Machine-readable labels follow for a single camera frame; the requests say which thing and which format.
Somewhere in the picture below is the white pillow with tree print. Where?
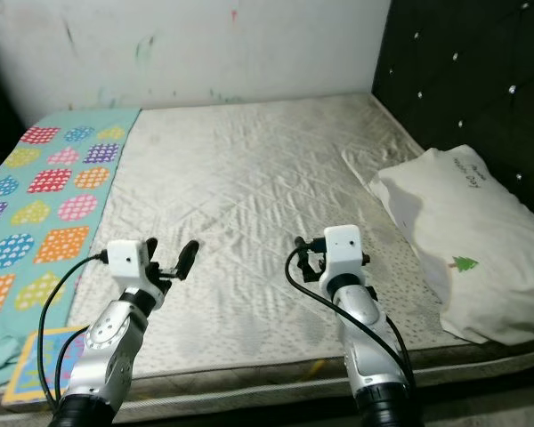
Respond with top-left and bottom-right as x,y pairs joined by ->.
369,145 -> 534,346

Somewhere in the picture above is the colourful children's book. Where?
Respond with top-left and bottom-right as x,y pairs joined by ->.
2,325 -> 90,408

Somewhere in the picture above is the beige quilted mattress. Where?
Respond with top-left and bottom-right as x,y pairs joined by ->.
0,93 -> 534,415

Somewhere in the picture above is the teal blanket with colourful shapes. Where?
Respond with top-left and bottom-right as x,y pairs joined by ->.
0,107 -> 143,379

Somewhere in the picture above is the black tufted headboard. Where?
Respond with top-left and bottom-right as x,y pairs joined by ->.
372,0 -> 534,201

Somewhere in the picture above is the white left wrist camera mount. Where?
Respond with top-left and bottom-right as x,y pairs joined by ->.
107,238 -> 150,290

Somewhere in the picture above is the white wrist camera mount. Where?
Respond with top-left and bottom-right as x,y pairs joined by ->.
107,238 -> 150,290
322,225 -> 366,275

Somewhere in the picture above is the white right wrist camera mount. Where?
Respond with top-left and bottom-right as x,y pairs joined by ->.
322,225 -> 366,275

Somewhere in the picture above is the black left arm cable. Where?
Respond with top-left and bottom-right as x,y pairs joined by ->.
36,253 -> 109,415

